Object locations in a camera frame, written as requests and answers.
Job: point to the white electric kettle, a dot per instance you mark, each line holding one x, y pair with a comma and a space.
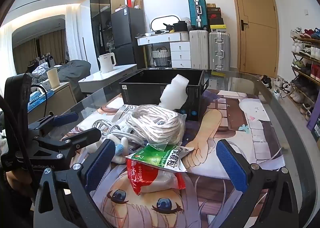
106, 64

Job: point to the beige cup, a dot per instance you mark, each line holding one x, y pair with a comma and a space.
53, 80

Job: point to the white side table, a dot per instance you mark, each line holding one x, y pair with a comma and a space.
105, 80

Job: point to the wooden low cabinet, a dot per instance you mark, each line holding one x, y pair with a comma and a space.
62, 97

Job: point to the white bubble wrap sheet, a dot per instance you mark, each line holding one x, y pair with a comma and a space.
172, 95

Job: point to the pile of loose shoes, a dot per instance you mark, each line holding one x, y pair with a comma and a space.
277, 85

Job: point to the white curtain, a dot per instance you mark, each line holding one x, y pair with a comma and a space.
73, 32

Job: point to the black bag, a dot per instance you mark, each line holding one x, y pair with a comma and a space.
179, 27

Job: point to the white dressing table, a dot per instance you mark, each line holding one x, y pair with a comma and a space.
180, 50

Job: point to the black refrigerator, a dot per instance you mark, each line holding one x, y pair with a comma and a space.
127, 30

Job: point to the dark grey beanbag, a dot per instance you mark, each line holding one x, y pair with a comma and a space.
75, 72

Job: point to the tan wooden door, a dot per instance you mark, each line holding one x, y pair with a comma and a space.
257, 30

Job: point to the teal suitcase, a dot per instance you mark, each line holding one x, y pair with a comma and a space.
196, 12

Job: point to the red balloon packet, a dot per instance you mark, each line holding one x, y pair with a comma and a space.
160, 180

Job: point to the metal shoe rack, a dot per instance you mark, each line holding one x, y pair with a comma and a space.
306, 70

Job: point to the white suitcase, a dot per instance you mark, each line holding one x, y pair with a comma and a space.
198, 50

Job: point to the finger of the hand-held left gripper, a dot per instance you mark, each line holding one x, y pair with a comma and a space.
85, 135
66, 118

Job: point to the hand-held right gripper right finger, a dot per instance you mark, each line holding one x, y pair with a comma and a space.
231, 165

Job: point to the black shoe box red logo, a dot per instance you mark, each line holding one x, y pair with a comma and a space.
214, 16

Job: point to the black glass cabinet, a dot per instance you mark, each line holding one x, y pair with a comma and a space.
100, 17

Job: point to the silver suitcase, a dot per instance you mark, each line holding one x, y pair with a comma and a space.
219, 50

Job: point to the cardboard box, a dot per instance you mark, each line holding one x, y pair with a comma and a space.
138, 2

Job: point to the black storage box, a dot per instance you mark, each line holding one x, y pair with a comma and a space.
140, 92

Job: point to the purple box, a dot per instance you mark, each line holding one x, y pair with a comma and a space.
313, 122

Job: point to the person's left hand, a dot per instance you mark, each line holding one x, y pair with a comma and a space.
16, 183

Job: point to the woven storage basket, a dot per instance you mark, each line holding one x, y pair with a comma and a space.
161, 59

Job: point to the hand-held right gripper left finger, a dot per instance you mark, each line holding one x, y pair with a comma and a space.
100, 165

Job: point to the oval vanity mirror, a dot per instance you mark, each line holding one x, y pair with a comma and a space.
160, 22

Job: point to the printed cartoon table mat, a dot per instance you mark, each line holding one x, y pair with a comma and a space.
250, 122

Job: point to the brown shoe box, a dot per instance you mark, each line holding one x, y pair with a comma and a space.
210, 5

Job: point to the green and white packet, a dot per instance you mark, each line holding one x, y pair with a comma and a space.
155, 157

